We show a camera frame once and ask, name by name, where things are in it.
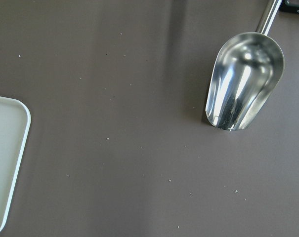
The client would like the black tray corner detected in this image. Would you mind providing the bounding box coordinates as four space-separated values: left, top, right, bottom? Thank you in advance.
279 0 299 14

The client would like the metal scoop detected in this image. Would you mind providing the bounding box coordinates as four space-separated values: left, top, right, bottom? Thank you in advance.
205 0 285 131

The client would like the cream rabbit serving tray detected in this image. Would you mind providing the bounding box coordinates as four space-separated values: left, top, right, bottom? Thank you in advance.
0 96 31 232

